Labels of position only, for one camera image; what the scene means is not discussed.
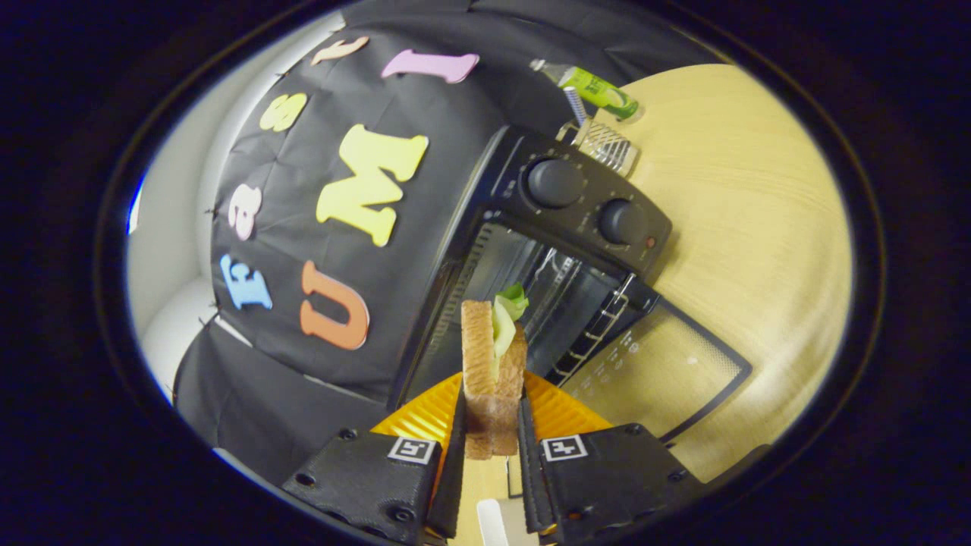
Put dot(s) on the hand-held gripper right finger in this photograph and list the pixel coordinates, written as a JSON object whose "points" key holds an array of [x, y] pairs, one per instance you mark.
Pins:
{"points": [[529, 478]]}

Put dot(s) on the black toaster oven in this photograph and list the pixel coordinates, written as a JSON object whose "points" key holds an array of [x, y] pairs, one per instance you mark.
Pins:
{"points": [[576, 205]]}

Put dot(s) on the green label drink bottle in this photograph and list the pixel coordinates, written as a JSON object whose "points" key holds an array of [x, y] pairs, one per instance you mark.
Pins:
{"points": [[595, 87]]}

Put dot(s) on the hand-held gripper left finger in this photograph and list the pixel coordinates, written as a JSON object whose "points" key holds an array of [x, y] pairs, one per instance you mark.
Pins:
{"points": [[455, 470]]}

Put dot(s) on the blue striped stick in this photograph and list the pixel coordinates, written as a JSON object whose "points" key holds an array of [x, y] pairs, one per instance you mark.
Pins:
{"points": [[575, 105]]}

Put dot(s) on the ribbed clear glass cup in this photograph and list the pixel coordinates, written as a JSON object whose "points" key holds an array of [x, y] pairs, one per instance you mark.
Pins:
{"points": [[607, 145]]}

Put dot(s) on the toast sandwich with lettuce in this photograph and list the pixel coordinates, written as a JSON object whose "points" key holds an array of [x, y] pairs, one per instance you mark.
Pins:
{"points": [[482, 356]]}

